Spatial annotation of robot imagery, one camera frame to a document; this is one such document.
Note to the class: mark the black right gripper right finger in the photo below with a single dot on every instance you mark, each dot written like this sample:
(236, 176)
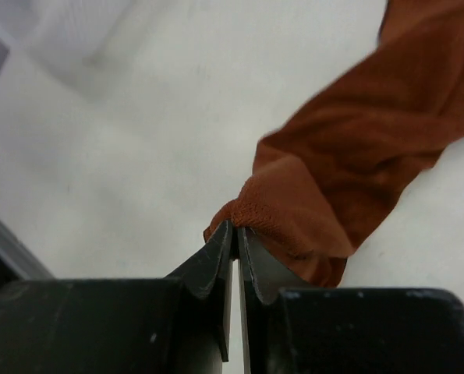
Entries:
(261, 277)

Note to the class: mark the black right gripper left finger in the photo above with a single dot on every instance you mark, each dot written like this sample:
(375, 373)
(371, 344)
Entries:
(206, 278)

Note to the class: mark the brown towel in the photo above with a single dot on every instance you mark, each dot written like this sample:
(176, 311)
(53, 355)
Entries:
(323, 182)

